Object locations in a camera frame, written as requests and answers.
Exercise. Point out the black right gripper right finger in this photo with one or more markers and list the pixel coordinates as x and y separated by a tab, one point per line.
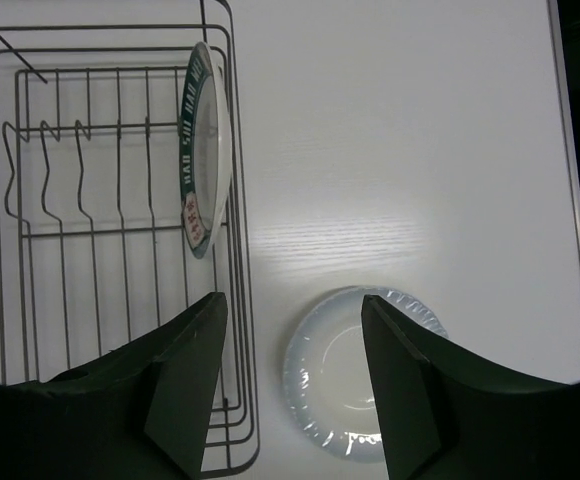
447	413

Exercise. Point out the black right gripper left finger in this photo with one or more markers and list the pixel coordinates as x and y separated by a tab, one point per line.
141	411

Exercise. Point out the pale blue fluted plate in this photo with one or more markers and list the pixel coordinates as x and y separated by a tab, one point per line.
325	376

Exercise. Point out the green rimmed printed plate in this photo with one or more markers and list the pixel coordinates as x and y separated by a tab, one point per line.
205	150

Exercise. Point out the grey wire dish rack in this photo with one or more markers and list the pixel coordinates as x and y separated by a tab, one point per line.
93	250

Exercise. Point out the aluminium table edge rail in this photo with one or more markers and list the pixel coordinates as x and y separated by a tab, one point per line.
565	113

